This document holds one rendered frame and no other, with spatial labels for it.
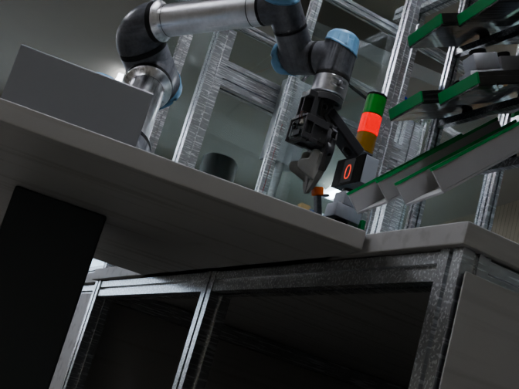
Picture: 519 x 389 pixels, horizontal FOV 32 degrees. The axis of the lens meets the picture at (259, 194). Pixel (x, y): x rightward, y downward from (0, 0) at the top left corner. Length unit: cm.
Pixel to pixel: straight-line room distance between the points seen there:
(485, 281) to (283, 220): 29
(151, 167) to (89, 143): 9
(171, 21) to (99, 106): 55
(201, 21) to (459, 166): 79
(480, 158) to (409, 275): 36
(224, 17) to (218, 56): 104
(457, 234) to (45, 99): 75
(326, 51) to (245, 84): 113
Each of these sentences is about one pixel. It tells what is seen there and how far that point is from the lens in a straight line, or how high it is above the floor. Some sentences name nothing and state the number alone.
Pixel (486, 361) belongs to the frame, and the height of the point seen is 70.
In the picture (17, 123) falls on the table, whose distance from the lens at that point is 121.
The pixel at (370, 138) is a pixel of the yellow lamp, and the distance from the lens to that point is 220.
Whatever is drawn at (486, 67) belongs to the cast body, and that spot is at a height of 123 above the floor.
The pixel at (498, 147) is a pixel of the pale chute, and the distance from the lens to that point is 154.
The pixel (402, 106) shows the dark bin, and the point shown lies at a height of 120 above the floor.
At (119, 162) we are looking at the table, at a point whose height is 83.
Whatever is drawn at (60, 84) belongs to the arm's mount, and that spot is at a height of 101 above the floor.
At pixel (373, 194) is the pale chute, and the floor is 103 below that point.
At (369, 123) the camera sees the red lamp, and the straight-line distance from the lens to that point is 221.
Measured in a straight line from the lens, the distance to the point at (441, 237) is 117.
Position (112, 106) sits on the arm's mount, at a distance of 158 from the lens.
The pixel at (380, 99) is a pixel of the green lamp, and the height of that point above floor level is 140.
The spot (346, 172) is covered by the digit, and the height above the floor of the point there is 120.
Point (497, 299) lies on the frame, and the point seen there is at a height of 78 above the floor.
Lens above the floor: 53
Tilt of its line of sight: 15 degrees up
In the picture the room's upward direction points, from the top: 16 degrees clockwise
